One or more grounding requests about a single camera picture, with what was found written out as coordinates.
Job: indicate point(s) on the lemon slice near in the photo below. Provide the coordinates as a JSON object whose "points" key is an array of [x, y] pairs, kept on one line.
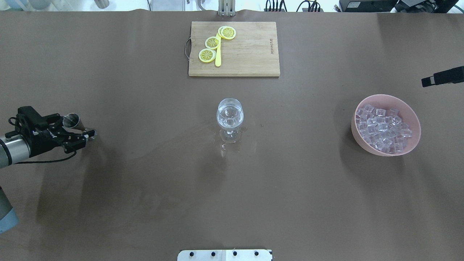
{"points": [[207, 55]]}

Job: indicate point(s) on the lemon slice far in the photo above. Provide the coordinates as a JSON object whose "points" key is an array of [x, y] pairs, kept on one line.
{"points": [[227, 32]]}

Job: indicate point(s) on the bamboo cutting board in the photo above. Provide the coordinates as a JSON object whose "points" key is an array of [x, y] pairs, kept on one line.
{"points": [[253, 52]]}

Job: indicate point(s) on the lemon slice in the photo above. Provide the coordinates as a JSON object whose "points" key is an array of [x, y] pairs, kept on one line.
{"points": [[207, 55], [227, 32], [212, 42]]}

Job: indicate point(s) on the steel cocktail jigger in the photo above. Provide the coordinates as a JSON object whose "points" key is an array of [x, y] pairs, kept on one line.
{"points": [[72, 121]]}

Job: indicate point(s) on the black usb hub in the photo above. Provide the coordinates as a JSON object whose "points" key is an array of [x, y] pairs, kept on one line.
{"points": [[275, 6], [309, 6]]}

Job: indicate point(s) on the white pedestal column base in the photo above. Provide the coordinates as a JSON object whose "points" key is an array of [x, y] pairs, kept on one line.
{"points": [[226, 255]]}

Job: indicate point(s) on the clear wine glass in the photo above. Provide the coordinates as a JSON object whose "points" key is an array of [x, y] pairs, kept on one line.
{"points": [[230, 116]]}

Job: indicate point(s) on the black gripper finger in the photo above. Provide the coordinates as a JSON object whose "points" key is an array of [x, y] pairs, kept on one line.
{"points": [[451, 76]]}

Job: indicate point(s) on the lemon slice middle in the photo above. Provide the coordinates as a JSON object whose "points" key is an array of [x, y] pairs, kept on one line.
{"points": [[212, 42]]}

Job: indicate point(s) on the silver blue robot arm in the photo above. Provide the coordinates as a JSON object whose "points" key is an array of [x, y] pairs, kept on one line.
{"points": [[15, 151]]}

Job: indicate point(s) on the yellow plastic stick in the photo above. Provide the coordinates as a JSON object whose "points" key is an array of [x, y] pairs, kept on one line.
{"points": [[218, 59]]}

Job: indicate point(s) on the pink bowl of ice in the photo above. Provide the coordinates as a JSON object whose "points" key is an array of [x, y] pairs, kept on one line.
{"points": [[385, 126]]}

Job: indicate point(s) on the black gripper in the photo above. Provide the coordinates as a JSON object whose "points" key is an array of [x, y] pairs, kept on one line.
{"points": [[37, 142]]}

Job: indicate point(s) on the aluminium frame post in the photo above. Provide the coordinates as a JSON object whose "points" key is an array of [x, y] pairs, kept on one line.
{"points": [[226, 8]]}

